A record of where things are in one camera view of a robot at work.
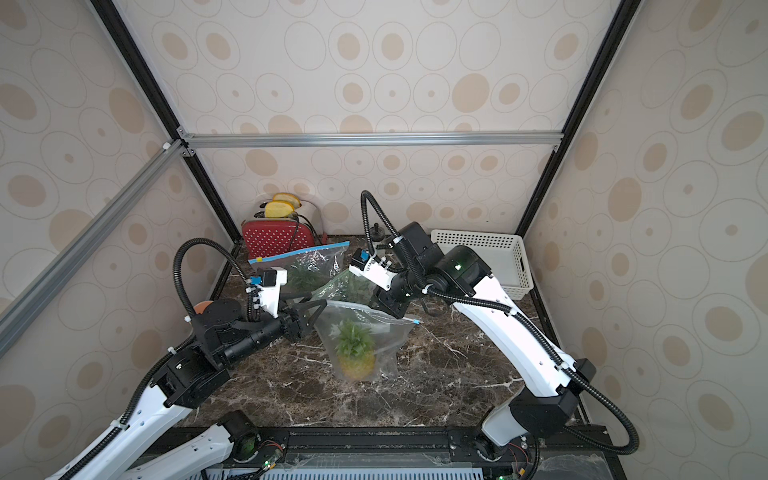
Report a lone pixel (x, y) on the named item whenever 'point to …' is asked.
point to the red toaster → (266, 237)
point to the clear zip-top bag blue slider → (390, 334)
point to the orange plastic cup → (199, 308)
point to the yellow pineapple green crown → (355, 346)
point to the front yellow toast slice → (278, 209)
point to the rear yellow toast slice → (288, 197)
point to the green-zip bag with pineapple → (347, 287)
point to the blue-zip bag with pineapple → (306, 269)
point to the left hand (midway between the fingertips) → (323, 300)
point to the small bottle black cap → (377, 233)
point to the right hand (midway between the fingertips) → (372, 303)
